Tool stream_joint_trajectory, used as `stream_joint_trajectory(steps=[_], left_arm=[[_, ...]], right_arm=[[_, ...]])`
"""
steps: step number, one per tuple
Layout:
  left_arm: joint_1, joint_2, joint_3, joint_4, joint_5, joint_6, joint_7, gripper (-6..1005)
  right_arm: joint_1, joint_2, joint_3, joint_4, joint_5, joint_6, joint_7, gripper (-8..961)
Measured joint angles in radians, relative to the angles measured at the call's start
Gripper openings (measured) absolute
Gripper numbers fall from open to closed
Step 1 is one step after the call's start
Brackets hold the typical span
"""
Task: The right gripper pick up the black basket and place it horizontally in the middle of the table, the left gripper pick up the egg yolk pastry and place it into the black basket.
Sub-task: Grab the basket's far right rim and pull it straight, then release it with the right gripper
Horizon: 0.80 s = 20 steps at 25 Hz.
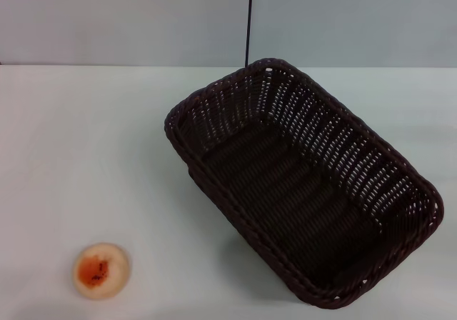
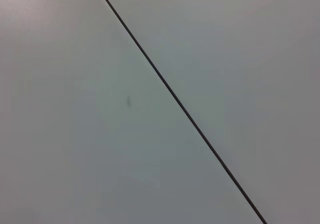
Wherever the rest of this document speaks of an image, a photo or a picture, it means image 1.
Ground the black woven rectangular basket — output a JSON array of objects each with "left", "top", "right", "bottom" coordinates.
[{"left": 163, "top": 57, "right": 445, "bottom": 306}]

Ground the round pastry with orange jam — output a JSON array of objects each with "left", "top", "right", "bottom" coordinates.
[{"left": 71, "top": 241, "right": 132, "bottom": 300}]

